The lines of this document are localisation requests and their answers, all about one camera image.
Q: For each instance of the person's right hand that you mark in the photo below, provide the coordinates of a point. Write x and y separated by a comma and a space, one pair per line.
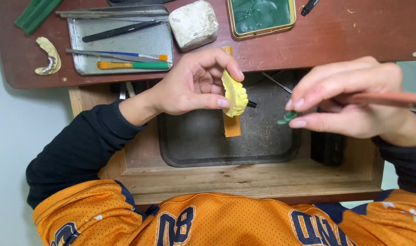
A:
361, 88

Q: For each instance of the person's left hand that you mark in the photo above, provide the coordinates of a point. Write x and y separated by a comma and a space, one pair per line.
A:
180, 88

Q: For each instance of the yellow dental cast model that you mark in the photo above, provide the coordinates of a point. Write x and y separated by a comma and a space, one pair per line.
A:
237, 95

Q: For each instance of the green wax piece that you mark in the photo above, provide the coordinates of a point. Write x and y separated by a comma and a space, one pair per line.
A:
287, 117

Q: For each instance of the orange and green brush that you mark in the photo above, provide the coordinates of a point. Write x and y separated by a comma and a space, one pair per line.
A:
136, 65

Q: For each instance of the dark plastic tray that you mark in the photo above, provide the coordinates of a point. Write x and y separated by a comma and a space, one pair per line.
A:
201, 140

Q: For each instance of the silver metal tray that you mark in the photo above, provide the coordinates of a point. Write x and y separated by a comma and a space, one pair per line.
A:
143, 41

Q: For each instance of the orange wooden strip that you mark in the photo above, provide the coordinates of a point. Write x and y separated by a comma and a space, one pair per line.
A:
231, 126

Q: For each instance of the white plaster block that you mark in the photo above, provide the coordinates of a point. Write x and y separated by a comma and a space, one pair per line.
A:
194, 25

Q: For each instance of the black box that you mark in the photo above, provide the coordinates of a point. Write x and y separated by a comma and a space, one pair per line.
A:
327, 150

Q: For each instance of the black marker tip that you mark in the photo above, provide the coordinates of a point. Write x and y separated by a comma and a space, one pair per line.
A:
251, 104

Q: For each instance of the black tweezers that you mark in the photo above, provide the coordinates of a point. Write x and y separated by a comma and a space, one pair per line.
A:
122, 30

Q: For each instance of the thin metal instrument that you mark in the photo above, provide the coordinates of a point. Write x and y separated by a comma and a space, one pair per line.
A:
276, 82

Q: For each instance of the dark flat object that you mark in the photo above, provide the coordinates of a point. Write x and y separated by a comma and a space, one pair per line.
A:
139, 2

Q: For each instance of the black pen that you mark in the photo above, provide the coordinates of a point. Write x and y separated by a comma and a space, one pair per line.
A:
308, 7

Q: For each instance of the silver metal tweezers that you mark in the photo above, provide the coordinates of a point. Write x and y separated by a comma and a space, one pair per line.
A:
112, 13

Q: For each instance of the wooden drawer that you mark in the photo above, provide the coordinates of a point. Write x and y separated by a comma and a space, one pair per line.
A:
228, 181

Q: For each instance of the tin of green wax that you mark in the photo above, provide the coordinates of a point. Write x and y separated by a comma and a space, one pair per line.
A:
261, 15

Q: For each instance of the cream dental cast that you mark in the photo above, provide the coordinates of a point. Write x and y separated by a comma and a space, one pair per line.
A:
50, 54

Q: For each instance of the orange jersey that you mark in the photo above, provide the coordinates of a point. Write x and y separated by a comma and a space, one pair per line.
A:
228, 222

